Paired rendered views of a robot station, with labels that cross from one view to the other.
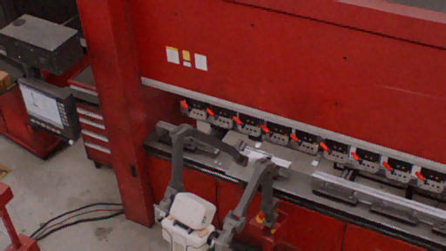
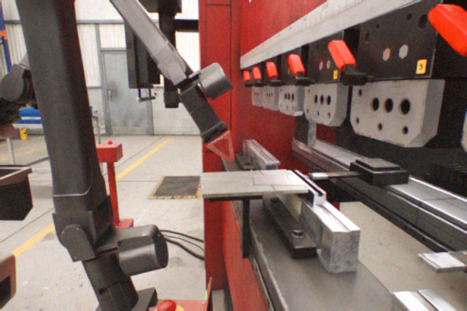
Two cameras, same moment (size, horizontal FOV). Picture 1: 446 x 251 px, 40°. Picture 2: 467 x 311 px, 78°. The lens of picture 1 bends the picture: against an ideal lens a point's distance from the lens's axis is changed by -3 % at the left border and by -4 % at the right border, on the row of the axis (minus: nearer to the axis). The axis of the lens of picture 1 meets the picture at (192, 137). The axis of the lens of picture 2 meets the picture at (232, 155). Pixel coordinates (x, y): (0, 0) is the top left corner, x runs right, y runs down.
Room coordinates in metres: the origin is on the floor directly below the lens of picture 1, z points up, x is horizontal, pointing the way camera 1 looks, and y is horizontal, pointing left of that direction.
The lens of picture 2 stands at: (2.44, -0.86, 1.24)
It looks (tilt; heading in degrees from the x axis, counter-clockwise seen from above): 13 degrees down; 48
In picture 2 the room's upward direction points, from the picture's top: straight up
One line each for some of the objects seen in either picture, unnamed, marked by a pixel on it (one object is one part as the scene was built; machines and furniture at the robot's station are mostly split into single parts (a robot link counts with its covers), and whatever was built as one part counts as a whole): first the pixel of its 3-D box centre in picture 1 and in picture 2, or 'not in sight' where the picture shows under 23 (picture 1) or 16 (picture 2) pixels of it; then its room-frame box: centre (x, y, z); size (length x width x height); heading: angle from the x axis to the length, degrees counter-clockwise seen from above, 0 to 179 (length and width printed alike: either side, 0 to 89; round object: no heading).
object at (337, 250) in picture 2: (263, 161); (307, 212); (3.07, -0.47, 0.92); 0.39 x 0.06 x 0.10; 56
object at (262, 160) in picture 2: (186, 137); (257, 158); (3.41, 0.03, 0.92); 0.50 x 0.06 x 0.10; 56
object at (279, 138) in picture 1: (279, 129); (339, 81); (3.00, -0.56, 1.26); 0.15 x 0.09 x 0.17; 56
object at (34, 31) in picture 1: (51, 84); (160, 42); (3.40, 0.89, 1.53); 0.51 x 0.25 x 0.85; 52
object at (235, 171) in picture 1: (246, 165); (249, 182); (2.98, -0.34, 1.00); 0.26 x 0.18 x 0.01; 146
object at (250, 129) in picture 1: (251, 121); (303, 82); (3.11, -0.40, 1.26); 0.15 x 0.09 x 0.17; 56
